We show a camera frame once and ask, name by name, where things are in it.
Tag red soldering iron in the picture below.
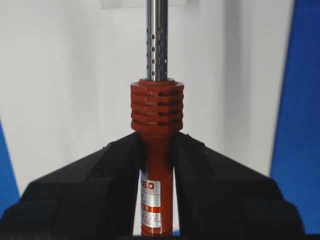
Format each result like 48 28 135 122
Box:
130 0 184 237

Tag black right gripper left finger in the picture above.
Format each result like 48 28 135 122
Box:
0 133 140 240

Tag blue table cloth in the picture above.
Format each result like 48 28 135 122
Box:
0 0 320 234

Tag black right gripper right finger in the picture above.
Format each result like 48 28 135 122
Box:
173 133 305 240

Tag white rectangular board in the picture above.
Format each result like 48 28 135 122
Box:
0 0 293 192

